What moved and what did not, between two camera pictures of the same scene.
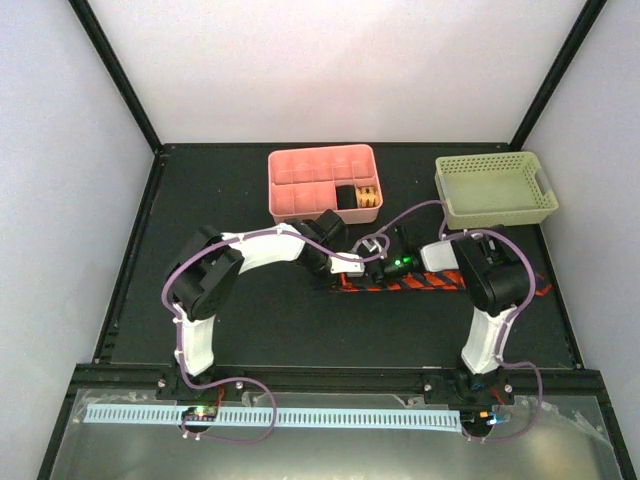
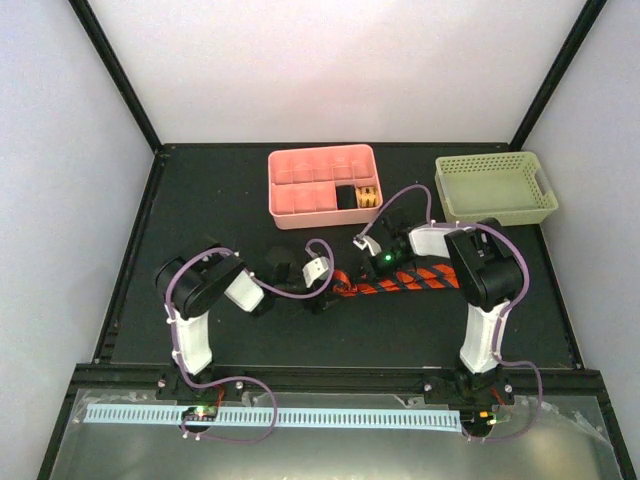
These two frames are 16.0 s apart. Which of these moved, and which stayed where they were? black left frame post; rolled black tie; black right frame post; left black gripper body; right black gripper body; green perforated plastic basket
Moved: right black gripper body; left black gripper body
Stayed: green perforated plastic basket; rolled black tie; black left frame post; black right frame post
